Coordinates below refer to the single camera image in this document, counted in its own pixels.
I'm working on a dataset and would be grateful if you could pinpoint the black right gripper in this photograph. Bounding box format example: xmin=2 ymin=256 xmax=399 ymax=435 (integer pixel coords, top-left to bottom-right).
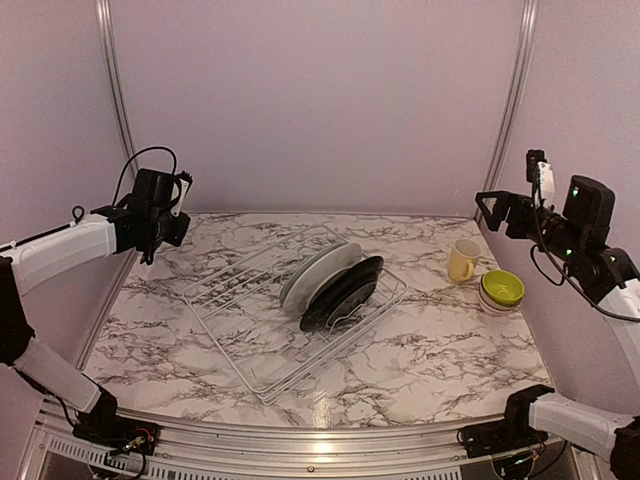
xmin=476 ymin=190 xmax=585 ymax=263

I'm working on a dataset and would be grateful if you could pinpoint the yellow ceramic mug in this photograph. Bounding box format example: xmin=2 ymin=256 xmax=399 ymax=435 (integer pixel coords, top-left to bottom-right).
xmin=447 ymin=239 xmax=481 ymax=283

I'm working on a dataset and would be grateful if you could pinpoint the lime green bowl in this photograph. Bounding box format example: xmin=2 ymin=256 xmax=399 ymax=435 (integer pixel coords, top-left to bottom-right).
xmin=481 ymin=270 xmax=525 ymax=307

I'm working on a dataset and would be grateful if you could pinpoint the red patterned white bowl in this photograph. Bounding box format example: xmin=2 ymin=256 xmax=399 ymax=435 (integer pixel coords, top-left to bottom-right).
xmin=478 ymin=294 xmax=517 ymax=316

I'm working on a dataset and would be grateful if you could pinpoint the grey floral plate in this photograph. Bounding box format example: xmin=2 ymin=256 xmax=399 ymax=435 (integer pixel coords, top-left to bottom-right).
xmin=279 ymin=242 xmax=362 ymax=315

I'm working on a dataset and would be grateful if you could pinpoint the black round plate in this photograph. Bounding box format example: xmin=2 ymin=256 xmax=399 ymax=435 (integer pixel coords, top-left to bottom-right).
xmin=299 ymin=256 xmax=384 ymax=332

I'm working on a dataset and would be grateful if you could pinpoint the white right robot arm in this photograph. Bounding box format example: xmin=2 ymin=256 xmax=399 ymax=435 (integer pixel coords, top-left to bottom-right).
xmin=461 ymin=173 xmax=639 ymax=479

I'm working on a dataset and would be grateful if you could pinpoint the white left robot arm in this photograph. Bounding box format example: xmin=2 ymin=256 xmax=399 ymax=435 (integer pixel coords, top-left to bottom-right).
xmin=1 ymin=169 xmax=193 ymax=445

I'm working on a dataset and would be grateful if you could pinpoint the right aluminium corner post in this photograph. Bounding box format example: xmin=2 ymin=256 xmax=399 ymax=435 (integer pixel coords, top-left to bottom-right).
xmin=481 ymin=0 xmax=540 ymax=192

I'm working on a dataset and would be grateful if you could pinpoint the aluminium corner post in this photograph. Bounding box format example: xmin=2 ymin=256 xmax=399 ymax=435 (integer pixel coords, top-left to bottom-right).
xmin=95 ymin=0 xmax=135 ymax=158
xmin=481 ymin=0 xmax=540 ymax=192

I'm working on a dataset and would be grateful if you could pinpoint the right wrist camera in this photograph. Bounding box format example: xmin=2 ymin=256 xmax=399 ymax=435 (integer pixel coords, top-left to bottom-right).
xmin=526 ymin=149 xmax=555 ymax=211

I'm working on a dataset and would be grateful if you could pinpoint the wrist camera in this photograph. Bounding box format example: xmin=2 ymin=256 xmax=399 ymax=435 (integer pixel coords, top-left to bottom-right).
xmin=170 ymin=171 xmax=193 ymax=217
xmin=526 ymin=149 xmax=555 ymax=211

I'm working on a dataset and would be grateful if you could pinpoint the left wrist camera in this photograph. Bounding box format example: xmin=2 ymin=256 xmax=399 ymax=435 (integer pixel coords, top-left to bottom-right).
xmin=170 ymin=171 xmax=193 ymax=217

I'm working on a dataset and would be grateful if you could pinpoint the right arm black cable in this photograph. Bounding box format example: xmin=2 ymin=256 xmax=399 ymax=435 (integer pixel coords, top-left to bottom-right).
xmin=529 ymin=209 xmax=640 ymax=324

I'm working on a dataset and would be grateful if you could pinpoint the white wire dish rack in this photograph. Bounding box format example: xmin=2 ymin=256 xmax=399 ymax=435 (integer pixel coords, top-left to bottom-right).
xmin=182 ymin=224 xmax=408 ymax=405

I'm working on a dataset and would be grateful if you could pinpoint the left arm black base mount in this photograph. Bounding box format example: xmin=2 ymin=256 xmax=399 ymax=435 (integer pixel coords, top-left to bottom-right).
xmin=73 ymin=387 xmax=159 ymax=456

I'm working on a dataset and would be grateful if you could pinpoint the aluminium front frame rail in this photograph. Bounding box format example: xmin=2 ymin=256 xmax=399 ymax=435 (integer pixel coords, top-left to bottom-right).
xmin=17 ymin=400 xmax=604 ymax=479

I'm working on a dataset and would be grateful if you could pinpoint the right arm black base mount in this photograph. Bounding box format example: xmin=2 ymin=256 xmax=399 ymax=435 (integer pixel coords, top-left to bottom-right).
xmin=456 ymin=384 xmax=555 ymax=458

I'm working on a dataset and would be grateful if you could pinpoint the left aluminium corner post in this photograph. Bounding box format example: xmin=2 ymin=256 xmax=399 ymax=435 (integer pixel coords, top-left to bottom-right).
xmin=95 ymin=0 xmax=135 ymax=158

